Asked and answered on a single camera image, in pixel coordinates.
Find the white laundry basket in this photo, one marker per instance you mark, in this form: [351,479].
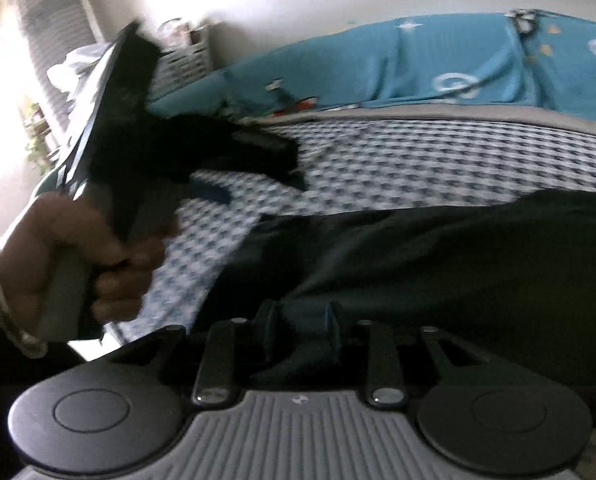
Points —
[182,65]

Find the white cloth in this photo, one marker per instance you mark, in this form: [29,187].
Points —
[77,67]

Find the houndstooth mattress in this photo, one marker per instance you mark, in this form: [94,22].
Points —
[403,160]

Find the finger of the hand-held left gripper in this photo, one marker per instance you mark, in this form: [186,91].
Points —
[210,194]
[268,152]

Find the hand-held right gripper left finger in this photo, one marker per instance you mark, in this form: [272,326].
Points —
[267,332]

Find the blue printed bed sheet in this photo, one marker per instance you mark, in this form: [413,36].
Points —
[403,70]

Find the grey striped curtain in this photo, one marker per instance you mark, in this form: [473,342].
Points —
[52,10]

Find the person's left hand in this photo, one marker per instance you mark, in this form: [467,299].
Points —
[32,230]

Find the black t-shirt red print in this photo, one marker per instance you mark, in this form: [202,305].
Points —
[428,260]

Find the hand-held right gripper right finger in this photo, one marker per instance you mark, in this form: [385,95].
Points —
[334,332]

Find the potted plant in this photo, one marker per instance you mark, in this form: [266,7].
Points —
[40,140]

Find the silver bangle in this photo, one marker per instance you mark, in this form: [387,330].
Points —
[25,337]

